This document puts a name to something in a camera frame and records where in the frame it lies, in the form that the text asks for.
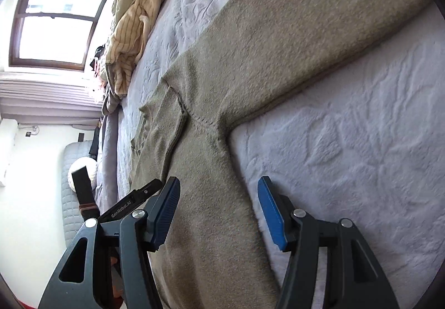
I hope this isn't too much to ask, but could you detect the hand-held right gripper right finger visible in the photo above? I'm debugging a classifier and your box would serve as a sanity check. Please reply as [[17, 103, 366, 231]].
[[258, 176, 399, 309]]

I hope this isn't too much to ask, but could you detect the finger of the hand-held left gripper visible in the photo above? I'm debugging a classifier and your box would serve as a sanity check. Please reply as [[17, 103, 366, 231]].
[[98, 180, 164, 223]]

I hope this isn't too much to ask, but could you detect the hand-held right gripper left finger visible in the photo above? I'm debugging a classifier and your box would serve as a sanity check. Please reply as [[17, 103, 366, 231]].
[[38, 176, 181, 309]]

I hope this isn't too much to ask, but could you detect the grey-beige knit sweater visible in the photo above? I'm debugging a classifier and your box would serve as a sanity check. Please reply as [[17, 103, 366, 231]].
[[129, 0, 433, 309]]

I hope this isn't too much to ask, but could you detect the pile of dark clothes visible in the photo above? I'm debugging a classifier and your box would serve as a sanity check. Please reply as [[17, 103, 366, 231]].
[[88, 46, 107, 89]]

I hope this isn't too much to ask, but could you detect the white round pillow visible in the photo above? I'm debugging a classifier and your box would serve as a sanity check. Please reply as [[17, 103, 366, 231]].
[[69, 157, 98, 192]]

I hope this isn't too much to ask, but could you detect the grey quilted cushion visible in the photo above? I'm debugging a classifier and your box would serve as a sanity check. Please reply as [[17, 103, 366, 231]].
[[61, 141, 102, 247]]

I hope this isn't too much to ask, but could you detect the lilac embossed bed blanket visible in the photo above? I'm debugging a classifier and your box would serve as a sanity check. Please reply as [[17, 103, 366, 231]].
[[94, 0, 443, 300]]

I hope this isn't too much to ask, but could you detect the grey cloth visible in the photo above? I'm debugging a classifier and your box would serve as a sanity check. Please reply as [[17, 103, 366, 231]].
[[102, 84, 122, 115]]

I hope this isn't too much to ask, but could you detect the lilac pleated curtain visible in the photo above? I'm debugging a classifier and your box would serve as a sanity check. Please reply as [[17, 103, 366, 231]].
[[0, 72, 103, 119]]

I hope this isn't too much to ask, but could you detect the cream striped cloth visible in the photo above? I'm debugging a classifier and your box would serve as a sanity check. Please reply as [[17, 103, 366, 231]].
[[104, 0, 190, 98]]

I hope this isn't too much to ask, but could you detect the black strap with brown band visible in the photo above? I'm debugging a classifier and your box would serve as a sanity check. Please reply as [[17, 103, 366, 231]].
[[71, 166, 100, 220]]

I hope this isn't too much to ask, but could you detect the window with dark frame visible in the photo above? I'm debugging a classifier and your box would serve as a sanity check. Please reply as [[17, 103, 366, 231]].
[[9, 0, 125, 72]]

